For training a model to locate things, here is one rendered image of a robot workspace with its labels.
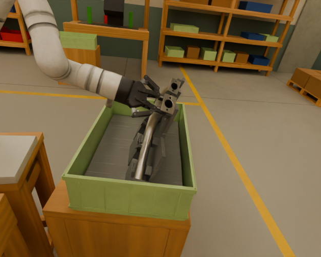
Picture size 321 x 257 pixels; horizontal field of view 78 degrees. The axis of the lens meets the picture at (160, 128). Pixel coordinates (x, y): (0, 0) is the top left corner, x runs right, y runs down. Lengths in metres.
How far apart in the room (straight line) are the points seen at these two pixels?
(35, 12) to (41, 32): 0.05
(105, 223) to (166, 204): 0.24
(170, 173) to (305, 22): 6.52
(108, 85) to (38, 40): 0.19
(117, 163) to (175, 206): 0.30
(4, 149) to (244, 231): 1.65
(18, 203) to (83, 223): 0.26
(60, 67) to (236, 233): 1.64
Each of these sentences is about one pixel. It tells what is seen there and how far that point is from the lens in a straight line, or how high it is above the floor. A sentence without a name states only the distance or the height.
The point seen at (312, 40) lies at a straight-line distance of 7.34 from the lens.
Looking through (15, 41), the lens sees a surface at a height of 0.28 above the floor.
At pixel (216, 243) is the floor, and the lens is 1.72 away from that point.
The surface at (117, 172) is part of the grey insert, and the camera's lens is 0.83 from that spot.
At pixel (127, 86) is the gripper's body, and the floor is 1.23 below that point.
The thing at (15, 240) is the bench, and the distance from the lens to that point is 0.91.
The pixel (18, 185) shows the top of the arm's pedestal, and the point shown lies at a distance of 0.88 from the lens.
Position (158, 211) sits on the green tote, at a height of 0.83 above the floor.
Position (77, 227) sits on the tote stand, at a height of 0.71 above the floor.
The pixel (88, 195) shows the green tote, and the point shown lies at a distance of 0.72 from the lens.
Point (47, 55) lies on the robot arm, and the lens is 0.57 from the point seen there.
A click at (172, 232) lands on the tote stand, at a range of 0.82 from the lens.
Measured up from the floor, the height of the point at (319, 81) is 0.41.
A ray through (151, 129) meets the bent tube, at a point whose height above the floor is 1.06.
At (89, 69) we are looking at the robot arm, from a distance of 0.57.
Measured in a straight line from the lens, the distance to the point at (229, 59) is 5.69.
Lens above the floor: 1.44
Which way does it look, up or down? 33 degrees down
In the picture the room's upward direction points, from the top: 8 degrees clockwise
